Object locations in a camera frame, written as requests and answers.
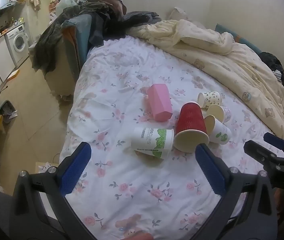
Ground trash bin with bag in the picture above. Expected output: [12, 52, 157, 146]
[0, 100, 18, 123]

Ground white cup dark speckle print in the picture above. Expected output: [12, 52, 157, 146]
[197, 91, 222, 109]

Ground red ribbed paper cup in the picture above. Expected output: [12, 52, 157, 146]
[173, 102, 210, 153]

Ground blue jeans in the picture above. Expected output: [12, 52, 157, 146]
[61, 13, 105, 48]

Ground pink faceted cup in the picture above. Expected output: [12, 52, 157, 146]
[144, 84, 173, 123]

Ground white plastic bag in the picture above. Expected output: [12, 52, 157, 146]
[55, 0, 78, 14]

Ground orange board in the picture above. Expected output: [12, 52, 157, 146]
[6, 69, 20, 81]

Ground white cup floral print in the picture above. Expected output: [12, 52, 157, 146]
[206, 104, 232, 124]

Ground black garment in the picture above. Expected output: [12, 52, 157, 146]
[259, 52, 284, 89]

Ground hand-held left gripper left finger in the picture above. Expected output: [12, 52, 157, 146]
[9, 141, 95, 240]

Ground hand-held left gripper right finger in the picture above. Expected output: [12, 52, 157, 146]
[195, 143, 279, 240]

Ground grey garment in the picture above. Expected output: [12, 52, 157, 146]
[123, 11, 162, 28]

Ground white floral bed sheet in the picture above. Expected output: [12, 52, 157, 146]
[59, 35, 284, 240]

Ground white pillow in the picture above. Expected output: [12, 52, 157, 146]
[169, 7, 190, 21]

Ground white washing machine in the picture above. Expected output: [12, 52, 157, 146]
[4, 23, 30, 67]

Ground brown garment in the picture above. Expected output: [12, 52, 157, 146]
[78, 0, 128, 16]

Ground white cup green sprout print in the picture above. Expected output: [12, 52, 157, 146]
[204, 115, 232, 145]

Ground cream bear print blanket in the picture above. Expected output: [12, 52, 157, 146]
[125, 19, 284, 153]

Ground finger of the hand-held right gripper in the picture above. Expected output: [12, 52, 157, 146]
[244, 140, 284, 167]
[263, 132, 284, 156]

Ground white cup green leaf print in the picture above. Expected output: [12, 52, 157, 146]
[131, 127, 175, 159]

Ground blue pillow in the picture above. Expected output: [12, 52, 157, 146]
[215, 24, 263, 55]

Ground beige armchair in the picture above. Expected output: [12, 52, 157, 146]
[46, 27, 90, 98]

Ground dark olive garment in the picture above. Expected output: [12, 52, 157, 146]
[32, 4, 126, 72]

